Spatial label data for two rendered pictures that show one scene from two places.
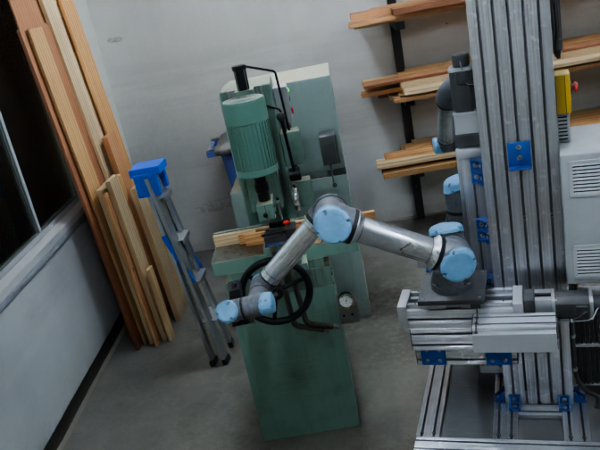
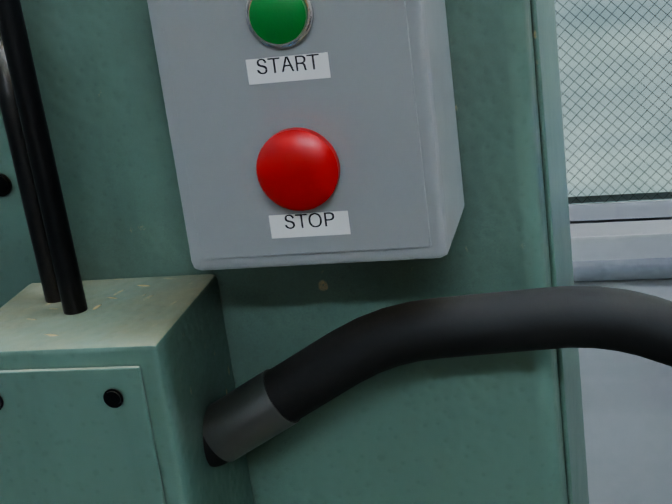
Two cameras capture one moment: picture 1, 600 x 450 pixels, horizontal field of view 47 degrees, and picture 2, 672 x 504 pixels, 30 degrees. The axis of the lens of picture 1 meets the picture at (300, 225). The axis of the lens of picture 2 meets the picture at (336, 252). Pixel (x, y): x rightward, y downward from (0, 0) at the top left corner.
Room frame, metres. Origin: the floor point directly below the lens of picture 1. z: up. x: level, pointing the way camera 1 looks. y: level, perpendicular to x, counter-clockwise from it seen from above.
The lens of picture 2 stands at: (3.17, -0.49, 1.47)
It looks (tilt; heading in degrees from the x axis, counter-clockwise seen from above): 18 degrees down; 101
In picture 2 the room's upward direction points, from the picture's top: 8 degrees counter-clockwise
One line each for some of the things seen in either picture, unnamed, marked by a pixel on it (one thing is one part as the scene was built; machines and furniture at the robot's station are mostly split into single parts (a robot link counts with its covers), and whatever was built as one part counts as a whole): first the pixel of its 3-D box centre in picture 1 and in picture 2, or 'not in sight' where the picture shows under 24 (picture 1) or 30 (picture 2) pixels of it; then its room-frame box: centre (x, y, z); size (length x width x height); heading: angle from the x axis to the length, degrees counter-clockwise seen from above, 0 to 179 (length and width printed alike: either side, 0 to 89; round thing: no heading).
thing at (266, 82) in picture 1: (262, 162); (371, 438); (3.06, 0.11, 1.16); 0.22 x 0.22 x 0.72; 87
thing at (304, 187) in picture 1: (303, 191); not in sight; (2.94, -0.04, 1.02); 0.09 x 0.07 x 0.12; 87
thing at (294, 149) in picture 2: not in sight; (298, 169); (3.08, -0.07, 1.36); 0.03 x 0.01 x 0.03; 177
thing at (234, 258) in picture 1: (285, 252); not in sight; (2.66, 0.08, 0.87); 0.61 x 0.30 x 0.06; 87
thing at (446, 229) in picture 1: (447, 242); not in sight; (2.16, -0.48, 0.98); 0.13 x 0.12 x 0.14; 175
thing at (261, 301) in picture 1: (258, 303); not in sight; (2.11, 0.19, 0.93); 0.11 x 0.11 x 0.08; 85
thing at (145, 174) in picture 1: (184, 264); not in sight; (3.48, 0.65, 0.58); 0.27 x 0.25 x 1.16; 83
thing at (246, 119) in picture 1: (250, 136); not in sight; (2.77, 0.12, 1.35); 0.18 x 0.18 x 0.31
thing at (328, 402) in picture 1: (295, 334); not in sight; (2.89, 0.12, 0.36); 0.58 x 0.45 x 0.71; 177
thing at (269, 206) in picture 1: (267, 208); not in sight; (2.79, 0.12, 1.03); 0.14 x 0.07 x 0.09; 177
